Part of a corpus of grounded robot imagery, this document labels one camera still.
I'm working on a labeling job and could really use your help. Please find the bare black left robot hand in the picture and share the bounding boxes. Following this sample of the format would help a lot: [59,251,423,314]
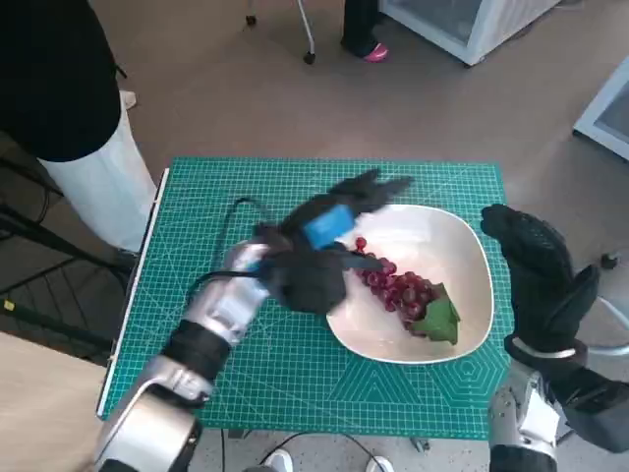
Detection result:
[287,168,414,272]

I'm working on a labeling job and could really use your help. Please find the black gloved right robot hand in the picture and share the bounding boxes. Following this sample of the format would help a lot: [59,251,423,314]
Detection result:
[480,204,601,354]

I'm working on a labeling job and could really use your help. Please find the purple toy grapes with leaf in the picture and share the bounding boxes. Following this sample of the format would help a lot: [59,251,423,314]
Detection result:
[352,236,463,345]

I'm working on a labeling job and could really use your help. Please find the white square plate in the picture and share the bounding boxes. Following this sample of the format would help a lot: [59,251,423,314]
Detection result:
[325,204,494,365]

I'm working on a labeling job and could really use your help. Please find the white office chair base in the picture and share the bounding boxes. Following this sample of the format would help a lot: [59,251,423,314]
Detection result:
[587,250,629,356]

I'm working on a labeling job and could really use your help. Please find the green cutting mat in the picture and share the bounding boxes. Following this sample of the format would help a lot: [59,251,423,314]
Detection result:
[96,156,512,442]

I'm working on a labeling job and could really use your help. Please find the white vented appliance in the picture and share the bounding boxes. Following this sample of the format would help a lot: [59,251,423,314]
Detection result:
[572,63,629,161]

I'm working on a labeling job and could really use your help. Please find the person with pink shoe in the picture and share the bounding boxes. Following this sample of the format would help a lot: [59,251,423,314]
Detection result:
[341,0,390,64]

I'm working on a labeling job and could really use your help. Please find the white cabinet with glass door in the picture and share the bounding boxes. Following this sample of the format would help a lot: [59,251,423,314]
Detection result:
[380,0,566,68]

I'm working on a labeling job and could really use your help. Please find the white left robot foot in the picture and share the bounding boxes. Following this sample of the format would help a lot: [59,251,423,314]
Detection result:
[263,447,295,472]

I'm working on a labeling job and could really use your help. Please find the black metal rack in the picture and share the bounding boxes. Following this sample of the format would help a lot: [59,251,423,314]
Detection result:
[0,155,138,368]

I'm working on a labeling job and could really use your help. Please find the person in black top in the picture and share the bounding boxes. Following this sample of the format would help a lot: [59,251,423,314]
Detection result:
[0,0,158,255]

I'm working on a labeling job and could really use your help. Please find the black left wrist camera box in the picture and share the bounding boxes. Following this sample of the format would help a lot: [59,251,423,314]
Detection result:
[271,249,349,316]

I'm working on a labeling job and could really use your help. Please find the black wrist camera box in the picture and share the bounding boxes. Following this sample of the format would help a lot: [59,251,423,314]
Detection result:
[271,249,349,316]
[543,361,629,453]

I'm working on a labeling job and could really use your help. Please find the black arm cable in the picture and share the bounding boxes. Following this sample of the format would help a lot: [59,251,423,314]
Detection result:
[184,196,270,302]

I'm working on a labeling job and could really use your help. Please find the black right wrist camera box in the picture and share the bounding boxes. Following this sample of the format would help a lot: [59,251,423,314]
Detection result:
[543,361,629,453]

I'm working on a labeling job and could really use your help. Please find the rolling chair metal frame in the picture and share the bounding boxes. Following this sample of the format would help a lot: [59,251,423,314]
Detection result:
[244,0,318,65]

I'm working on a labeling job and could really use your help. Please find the black floor cable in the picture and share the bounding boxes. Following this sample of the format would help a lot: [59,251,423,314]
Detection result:
[257,431,379,472]

